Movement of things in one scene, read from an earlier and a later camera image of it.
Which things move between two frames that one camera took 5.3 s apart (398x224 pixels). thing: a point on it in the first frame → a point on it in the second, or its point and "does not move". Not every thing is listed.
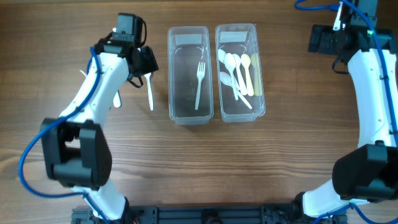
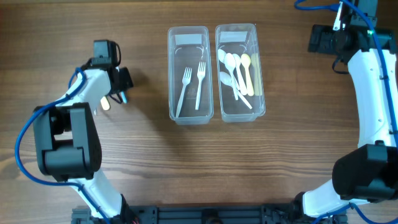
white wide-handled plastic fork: x=117 y=100 → x=123 y=96
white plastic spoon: x=230 y=64 does not move
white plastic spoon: x=226 y=78 does not move
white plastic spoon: x=221 y=54 → x=230 y=63
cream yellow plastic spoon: x=245 y=60 does not move
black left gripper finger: x=148 y=63 → x=125 y=80
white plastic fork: x=148 y=76 → x=185 y=81
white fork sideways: x=200 y=75 does not move
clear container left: x=190 y=74 does not move
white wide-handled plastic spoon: x=237 y=59 does not move
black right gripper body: x=326 y=38 does not move
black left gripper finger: x=148 y=63 → x=120 y=83
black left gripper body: x=136 y=70 → x=114 y=91
